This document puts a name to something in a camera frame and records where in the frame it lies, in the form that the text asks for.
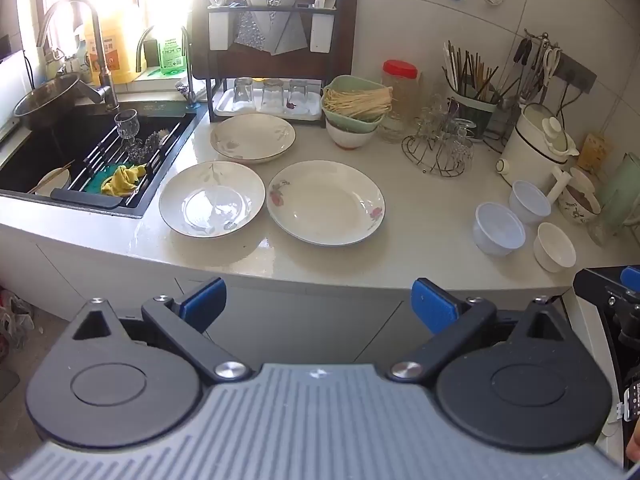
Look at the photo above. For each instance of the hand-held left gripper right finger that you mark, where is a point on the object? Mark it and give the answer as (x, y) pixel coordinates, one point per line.
(434, 305)

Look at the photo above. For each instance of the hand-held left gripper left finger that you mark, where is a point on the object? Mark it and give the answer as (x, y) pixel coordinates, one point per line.
(202, 302)

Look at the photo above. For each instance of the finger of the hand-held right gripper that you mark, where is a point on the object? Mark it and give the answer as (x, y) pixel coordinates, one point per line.
(631, 284)

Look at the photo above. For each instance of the white ceramic bowl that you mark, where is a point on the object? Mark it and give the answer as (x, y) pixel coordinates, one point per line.
(554, 247)

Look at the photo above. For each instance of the translucent plastic bowl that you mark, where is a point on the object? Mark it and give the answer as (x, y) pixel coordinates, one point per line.
(529, 202)
(499, 230)

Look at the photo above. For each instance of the white plate with grey leaves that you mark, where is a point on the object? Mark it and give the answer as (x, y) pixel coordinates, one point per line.
(212, 200)

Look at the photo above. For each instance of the white plate with pink flowers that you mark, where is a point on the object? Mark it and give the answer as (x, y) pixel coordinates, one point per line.
(325, 202)

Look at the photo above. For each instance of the brown-rimmed white plate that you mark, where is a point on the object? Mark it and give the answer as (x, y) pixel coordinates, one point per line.
(252, 137)

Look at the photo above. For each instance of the person's right hand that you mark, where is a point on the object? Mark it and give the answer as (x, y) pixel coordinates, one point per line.
(635, 447)

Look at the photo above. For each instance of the ribbed glass cup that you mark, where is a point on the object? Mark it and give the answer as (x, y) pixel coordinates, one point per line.
(602, 225)

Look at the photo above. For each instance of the pale green kettle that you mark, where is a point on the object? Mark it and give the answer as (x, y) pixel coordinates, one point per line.
(622, 185)

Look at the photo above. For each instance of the brown cork block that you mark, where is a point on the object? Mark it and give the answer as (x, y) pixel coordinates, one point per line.
(596, 152)

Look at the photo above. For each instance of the yellow cloth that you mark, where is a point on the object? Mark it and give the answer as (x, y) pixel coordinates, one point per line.
(122, 182)

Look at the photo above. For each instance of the green sponge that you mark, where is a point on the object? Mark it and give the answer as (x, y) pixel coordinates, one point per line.
(95, 180)

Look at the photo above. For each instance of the white electric pot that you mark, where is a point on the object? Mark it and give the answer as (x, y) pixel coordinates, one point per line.
(532, 145)

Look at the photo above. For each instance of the white bowl with orange foot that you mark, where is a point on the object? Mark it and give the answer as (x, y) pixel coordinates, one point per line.
(350, 136)

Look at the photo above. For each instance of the crystal wine glass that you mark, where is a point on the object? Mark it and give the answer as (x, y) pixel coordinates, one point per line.
(126, 125)

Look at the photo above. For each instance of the white bowl with chopsticks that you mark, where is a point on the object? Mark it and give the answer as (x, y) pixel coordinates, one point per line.
(50, 182)

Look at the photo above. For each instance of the green plastic basket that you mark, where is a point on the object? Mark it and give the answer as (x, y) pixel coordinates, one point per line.
(350, 122)

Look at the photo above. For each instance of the white drip tray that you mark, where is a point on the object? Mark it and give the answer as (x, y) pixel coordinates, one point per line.
(270, 112)

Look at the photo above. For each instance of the clear drinking glass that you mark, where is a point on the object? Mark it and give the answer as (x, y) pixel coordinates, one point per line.
(243, 94)
(298, 95)
(272, 95)

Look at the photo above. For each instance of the bundle of dry noodles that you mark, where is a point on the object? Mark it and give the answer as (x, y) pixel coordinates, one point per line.
(357, 102)

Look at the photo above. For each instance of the small steel faucet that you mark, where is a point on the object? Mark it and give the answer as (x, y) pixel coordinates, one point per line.
(190, 85)

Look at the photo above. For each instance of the glass jar with red lid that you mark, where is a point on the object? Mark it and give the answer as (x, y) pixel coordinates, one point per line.
(399, 85)

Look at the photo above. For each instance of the black kitchen sink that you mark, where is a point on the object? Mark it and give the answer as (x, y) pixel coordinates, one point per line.
(30, 155)

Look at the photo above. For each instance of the bundle of chopsticks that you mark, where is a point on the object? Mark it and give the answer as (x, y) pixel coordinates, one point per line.
(470, 70)

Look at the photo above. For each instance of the green detergent bottle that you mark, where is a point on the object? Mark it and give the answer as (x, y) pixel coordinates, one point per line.
(172, 55)

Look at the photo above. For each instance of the steel pot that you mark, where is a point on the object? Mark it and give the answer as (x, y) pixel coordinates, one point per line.
(47, 105)

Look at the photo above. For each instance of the tall steel faucet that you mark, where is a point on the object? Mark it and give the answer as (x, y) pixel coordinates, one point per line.
(102, 65)

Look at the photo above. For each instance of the dark dish rack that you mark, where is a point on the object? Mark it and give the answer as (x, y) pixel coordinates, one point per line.
(330, 65)

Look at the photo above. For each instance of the yellow oil bottle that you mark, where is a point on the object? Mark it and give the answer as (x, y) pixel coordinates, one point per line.
(115, 50)

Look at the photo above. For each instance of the white utensil cup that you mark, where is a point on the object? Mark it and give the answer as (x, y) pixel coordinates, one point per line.
(221, 32)
(322, 32)

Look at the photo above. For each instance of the silver embossed sheet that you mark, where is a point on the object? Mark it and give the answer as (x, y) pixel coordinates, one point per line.
(270, 15)

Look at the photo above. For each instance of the grey wall outlet strip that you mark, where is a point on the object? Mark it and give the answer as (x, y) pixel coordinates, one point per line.
(580, 75)

